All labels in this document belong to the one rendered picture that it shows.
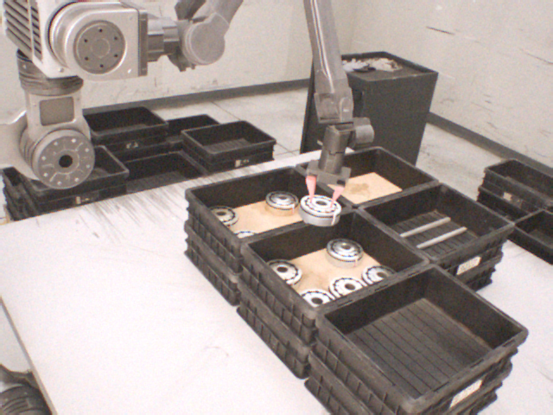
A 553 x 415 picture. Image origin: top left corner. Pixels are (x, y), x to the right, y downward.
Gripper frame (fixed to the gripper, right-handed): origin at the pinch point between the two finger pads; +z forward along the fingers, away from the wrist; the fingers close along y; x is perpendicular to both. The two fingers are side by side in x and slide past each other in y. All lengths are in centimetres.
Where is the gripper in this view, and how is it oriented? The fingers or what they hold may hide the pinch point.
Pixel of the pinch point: (321, 201)
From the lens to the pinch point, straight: 138.5
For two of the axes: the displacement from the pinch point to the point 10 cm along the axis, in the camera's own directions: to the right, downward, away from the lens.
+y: -9.7, -2.4, 0.9
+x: -1.9, 4.3, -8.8
